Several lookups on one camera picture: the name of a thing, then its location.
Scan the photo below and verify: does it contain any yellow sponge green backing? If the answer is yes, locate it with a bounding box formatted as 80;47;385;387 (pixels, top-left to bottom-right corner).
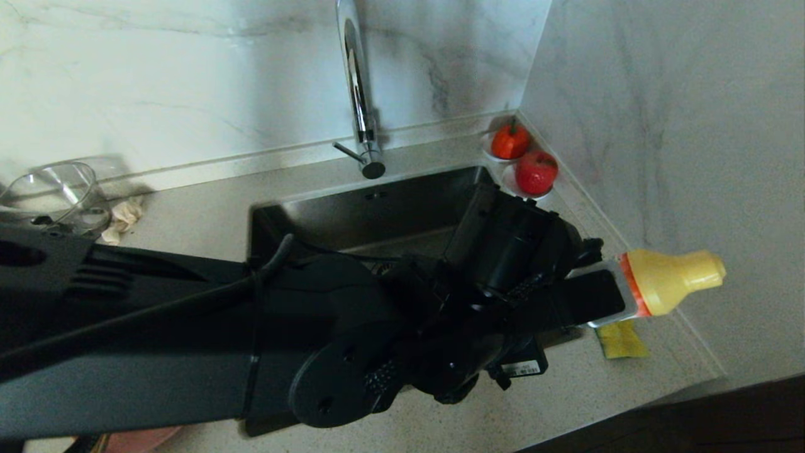
594;320;650;360

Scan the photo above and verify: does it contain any orange detergent bottle yellow cap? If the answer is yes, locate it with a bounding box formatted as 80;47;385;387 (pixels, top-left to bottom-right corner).
553;249;727;329

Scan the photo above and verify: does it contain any stainless steel sink basin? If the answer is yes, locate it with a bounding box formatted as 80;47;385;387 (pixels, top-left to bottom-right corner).
244;165;582;437

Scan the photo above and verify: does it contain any small white dish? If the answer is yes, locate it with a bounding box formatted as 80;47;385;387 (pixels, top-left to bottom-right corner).
480;131;530;164
501;165;553;202

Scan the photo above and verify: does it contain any red apple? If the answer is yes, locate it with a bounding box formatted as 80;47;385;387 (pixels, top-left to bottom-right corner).
514;150;558;196

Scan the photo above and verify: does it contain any red tomato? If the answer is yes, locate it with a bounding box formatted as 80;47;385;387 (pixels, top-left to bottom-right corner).
490;123;530;160

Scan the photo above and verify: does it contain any chrome kitchen faucet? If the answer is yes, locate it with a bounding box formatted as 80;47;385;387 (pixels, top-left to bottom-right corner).
333;0;387;181

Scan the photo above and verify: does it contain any pink plate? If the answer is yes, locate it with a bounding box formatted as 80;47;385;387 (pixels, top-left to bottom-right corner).
104;427;183;453

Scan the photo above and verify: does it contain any crumpled beige tissue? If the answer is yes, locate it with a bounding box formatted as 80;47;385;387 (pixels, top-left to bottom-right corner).
102;196;145;246

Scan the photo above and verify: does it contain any clear glass jug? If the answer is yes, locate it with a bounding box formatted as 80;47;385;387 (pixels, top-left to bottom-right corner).
0;162;113;237

